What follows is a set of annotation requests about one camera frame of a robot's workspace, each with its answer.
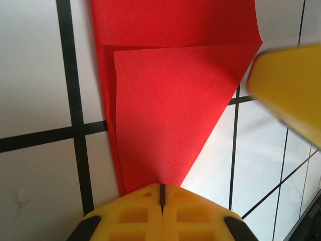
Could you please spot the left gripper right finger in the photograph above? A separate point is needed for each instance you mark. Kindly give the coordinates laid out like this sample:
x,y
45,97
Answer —
x,y
200,221

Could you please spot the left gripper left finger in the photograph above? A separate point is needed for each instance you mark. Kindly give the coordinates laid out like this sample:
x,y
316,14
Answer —
x,y
125,221

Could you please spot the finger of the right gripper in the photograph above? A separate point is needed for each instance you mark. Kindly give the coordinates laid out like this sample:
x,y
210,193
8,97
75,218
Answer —
x,y
288,82

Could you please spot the red cloth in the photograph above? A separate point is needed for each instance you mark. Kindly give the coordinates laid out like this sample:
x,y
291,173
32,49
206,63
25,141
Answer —
x,y
175,113

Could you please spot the black edge strip with print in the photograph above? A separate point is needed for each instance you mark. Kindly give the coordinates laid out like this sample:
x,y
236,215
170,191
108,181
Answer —
x,y
313,221

